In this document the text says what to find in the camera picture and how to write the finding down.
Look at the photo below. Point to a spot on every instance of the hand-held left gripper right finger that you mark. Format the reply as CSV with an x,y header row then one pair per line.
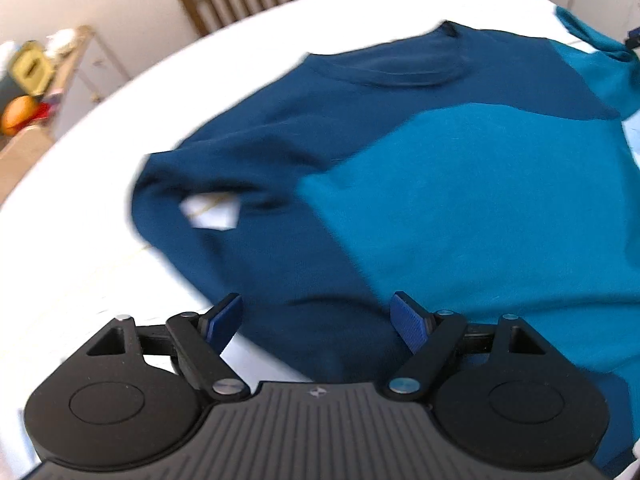
x,y
407,320

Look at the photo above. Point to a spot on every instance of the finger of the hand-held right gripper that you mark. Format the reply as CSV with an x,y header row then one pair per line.
x,y
634,40

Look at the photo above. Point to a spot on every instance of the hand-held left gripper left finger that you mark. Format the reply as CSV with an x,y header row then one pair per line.
x,y
225,317

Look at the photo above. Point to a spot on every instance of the two-tone blue sweater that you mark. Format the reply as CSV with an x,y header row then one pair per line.
x,y
400,185

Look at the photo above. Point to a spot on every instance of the white blue printed table mat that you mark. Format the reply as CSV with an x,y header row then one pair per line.
x,y
75,285

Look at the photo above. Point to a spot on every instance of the red plastic item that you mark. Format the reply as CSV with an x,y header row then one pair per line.
x,y
45,112

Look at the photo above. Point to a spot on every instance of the beige sideboard cabinet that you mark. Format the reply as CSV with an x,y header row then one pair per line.
x,y
90,75

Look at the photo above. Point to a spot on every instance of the orange fruit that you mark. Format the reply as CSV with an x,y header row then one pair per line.
x,y
19,115

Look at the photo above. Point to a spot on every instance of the yellow toaster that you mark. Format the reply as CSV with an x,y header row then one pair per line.
x,y
32,67

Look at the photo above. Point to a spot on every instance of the white plastic bag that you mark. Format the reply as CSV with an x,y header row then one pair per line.
x,y
62,40

